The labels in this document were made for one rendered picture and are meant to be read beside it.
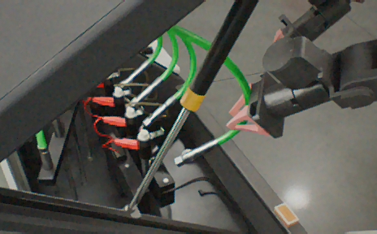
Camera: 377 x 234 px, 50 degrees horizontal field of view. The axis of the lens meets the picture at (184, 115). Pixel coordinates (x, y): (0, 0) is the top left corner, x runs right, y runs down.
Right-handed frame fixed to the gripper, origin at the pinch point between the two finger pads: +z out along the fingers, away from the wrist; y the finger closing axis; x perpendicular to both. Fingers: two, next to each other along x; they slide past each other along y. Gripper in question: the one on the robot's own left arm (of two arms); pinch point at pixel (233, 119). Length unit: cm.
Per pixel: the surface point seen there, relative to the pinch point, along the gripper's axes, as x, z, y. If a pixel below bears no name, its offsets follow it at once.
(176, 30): -21.1, -7.2, 0.3
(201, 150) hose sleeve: 0.4, 7.6, 4.5
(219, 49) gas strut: -25.8, -25.0, 19.2
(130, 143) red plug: -6.0, 24.0, 1.6
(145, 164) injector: 0.2, 25.5, 3.0
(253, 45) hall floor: 114, 120, -196
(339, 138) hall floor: 144, 63, -107
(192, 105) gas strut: -23.5, -20.0, 21.8
